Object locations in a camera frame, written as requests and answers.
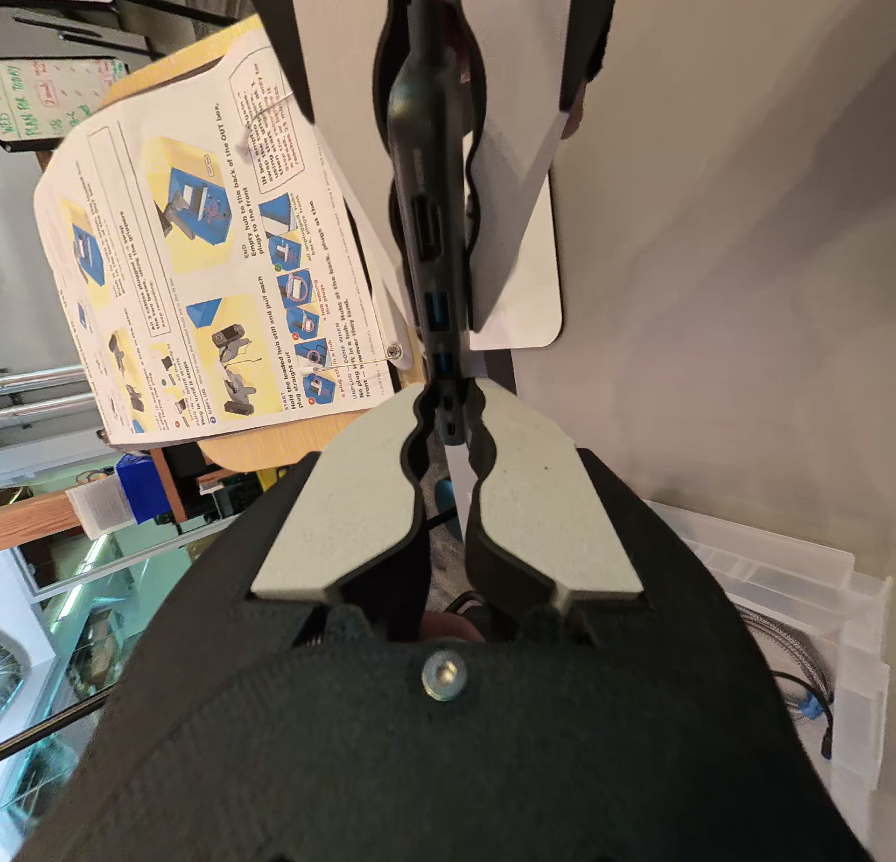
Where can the instruction sheet on stand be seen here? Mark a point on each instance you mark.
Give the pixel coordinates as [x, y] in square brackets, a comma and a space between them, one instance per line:
[266, 452]

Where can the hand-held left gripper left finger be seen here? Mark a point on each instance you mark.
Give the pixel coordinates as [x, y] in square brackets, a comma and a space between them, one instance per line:
[336, 519]

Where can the printed instruction sheet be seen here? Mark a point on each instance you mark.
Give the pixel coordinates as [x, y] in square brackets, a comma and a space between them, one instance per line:
[210, 246]

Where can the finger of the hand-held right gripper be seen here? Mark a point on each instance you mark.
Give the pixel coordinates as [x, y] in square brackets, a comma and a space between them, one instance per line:
[343, 51]
[525, 79]

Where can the white document stand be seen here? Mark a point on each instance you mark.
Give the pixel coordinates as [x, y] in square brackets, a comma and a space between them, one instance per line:
[535, 295]

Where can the clear plastic organizer box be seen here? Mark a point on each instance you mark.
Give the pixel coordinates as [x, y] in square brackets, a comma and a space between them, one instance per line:
[784, 568]

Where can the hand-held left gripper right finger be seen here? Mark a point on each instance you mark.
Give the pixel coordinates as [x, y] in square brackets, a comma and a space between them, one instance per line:
[553, 519]

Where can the black slim usb hub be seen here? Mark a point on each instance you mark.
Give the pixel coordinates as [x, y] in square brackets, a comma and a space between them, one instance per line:
[427, 177]

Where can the small blue plastic bin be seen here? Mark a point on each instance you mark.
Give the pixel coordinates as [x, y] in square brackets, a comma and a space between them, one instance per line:
[140, 484]

